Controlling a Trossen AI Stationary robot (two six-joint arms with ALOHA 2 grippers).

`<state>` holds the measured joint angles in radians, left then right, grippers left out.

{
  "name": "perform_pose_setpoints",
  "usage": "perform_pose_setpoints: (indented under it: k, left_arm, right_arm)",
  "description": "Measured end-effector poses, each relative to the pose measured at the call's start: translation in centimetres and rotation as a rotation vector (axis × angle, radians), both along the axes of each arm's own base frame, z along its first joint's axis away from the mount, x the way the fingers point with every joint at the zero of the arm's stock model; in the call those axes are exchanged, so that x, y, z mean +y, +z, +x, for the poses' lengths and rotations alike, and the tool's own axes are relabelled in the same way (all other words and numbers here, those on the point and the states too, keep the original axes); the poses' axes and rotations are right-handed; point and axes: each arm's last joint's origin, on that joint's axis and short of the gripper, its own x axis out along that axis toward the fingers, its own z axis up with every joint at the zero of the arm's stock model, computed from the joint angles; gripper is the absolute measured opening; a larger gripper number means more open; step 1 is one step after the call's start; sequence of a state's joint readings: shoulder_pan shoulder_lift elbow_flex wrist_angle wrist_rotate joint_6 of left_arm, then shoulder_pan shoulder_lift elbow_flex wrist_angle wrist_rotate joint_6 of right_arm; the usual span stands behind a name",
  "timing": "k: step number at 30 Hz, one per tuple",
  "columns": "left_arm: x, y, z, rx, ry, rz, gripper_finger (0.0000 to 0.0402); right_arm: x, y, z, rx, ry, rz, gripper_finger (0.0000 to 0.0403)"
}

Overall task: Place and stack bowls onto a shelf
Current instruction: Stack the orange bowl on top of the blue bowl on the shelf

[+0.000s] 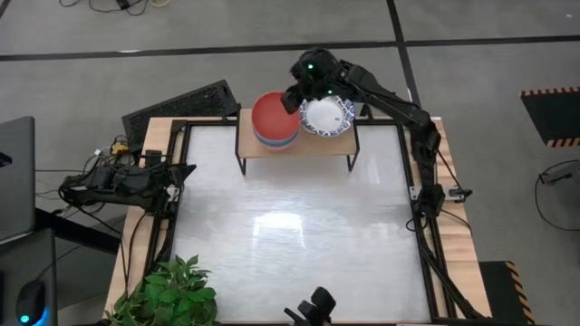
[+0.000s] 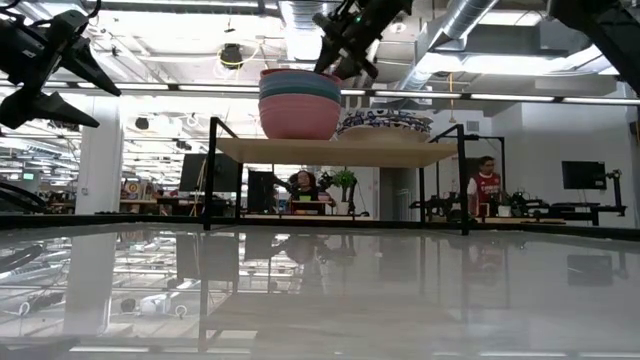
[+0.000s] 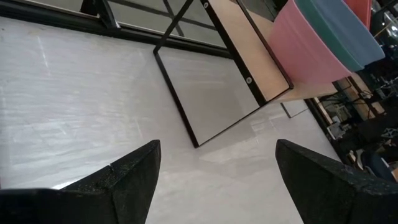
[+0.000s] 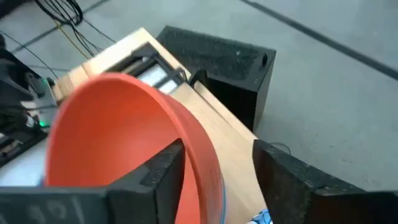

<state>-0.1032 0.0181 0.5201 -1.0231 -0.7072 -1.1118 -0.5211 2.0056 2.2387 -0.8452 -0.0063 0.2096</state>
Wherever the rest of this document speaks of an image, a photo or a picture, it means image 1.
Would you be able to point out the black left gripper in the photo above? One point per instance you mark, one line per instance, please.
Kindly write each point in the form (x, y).
(170, 176)

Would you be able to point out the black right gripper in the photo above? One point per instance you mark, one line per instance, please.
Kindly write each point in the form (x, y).
(317, 74)

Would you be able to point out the red bowl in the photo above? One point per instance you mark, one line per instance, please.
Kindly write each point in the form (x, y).
(272, 115)

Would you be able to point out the blue patterned white plate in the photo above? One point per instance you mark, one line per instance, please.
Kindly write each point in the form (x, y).
(327, 117)

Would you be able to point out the blue bowl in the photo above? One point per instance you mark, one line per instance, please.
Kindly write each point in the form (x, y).
(276, 143)

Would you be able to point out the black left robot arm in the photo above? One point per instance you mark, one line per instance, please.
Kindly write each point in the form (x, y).
(113, 183)

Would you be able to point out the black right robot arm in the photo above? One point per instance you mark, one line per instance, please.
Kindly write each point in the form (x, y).
(399, 102)

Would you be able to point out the wooden shelf with black legs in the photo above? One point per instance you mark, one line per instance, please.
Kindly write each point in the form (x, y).
(317, 145)

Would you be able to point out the black perforated metal panel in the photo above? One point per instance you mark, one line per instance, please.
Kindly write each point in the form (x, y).
(181, 108)

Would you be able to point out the yellow connector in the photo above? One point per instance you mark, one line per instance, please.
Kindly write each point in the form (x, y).
(119, 147)

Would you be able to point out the green leafy plant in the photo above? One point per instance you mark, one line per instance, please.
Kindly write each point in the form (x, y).
(172, 294)

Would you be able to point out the small grey box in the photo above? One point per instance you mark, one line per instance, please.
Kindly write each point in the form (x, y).
(453, 192)

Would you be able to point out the black power adapter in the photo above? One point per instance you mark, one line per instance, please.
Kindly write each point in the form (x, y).
(122, 3)

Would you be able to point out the black computer mouse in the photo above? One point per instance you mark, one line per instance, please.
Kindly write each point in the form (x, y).
(31, 301)

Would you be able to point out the black side desk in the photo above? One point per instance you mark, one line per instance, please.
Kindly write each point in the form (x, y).
(9, 271)

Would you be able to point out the black mat with hazard stripes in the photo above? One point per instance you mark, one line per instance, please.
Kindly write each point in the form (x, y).
(505, 290)
(553, 113)

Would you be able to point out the grey floor device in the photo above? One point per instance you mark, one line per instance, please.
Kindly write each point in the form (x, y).
(559, 173)

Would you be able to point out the black metal table frame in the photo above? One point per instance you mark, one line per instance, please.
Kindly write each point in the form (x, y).
(179, 136)

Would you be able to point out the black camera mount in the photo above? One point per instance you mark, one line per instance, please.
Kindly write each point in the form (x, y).
(317, 308)

